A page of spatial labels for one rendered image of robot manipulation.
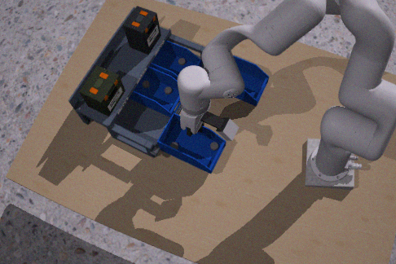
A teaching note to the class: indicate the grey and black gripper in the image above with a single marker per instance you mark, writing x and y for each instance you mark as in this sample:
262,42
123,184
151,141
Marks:
193,123

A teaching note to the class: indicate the dark grey shelf rack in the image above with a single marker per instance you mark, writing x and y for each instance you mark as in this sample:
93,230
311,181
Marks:
137,125

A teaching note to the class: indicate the black case with orange latches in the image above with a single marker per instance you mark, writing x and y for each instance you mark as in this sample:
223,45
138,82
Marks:
142,29

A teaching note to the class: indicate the blue bin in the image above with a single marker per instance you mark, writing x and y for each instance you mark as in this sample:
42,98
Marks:
194,149
154,96
166,60
254,79

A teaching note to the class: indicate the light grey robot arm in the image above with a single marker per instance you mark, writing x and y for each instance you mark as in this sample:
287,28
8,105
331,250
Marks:
362,90

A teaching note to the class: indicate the dark green case with orange latches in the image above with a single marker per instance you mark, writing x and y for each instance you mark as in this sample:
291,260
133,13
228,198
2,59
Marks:
102,90

